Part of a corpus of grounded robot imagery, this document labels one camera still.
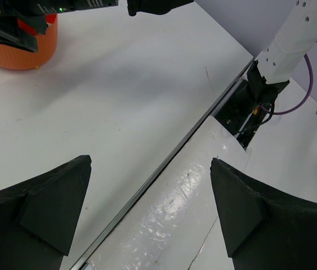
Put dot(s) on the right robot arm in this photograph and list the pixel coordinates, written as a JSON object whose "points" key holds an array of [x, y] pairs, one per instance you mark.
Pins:
{"points": [[107, 61]]}

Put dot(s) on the silver foil tape panel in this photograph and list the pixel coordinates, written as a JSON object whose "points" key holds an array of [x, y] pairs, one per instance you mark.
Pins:
{"points": [[175, 224]]}

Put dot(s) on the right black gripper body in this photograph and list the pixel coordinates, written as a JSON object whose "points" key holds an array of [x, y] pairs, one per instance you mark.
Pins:
{"points": [[20, 21]]}

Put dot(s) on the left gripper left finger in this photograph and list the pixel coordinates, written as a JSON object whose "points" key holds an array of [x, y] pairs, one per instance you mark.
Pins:
{"points": [[39, 216]]}

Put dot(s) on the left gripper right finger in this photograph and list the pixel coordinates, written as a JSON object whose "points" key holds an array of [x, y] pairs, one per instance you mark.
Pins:
{"points": [[263, 227]]}

